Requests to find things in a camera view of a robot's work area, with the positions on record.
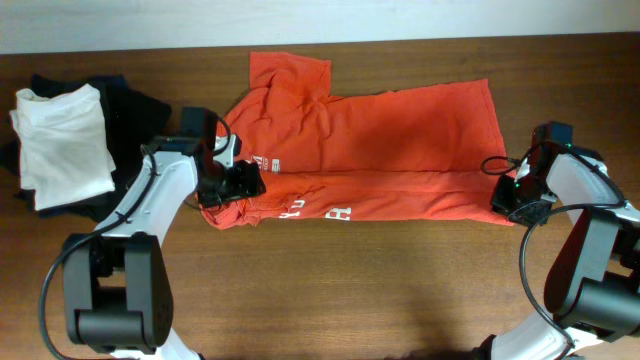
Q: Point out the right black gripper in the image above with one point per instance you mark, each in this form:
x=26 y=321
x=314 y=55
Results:
x=513 y=201

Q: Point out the white folded t-shirt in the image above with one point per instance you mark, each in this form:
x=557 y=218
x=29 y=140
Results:
x=64 y=158

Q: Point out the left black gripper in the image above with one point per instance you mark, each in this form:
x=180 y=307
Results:
x=247 y=180

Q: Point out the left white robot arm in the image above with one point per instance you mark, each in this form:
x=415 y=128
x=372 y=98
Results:
x=118 y=299

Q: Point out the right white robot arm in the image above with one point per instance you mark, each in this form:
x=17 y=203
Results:
x=591 y=292

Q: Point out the orange t-shirt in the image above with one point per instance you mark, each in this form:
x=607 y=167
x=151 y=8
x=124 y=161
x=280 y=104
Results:
x=412 y=154

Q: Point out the black folded garment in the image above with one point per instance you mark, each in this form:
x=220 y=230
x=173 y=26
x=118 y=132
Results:
x=132 y=119

